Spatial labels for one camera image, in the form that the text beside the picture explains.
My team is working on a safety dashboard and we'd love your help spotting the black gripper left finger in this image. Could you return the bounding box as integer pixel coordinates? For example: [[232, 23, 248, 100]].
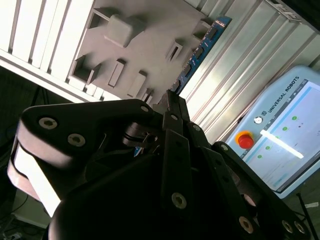
[[6, 90, 193, 218]]

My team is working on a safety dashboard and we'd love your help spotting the blue RAM stick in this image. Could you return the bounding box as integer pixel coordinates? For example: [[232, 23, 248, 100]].
[[134, 15, 233, 158]]

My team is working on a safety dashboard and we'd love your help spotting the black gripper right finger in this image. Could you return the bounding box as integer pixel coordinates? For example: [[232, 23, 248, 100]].
[[177, 96, 312, 240]]

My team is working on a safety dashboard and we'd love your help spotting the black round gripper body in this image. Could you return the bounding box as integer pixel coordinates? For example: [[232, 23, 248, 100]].
[[46, 151, 313, 240]]

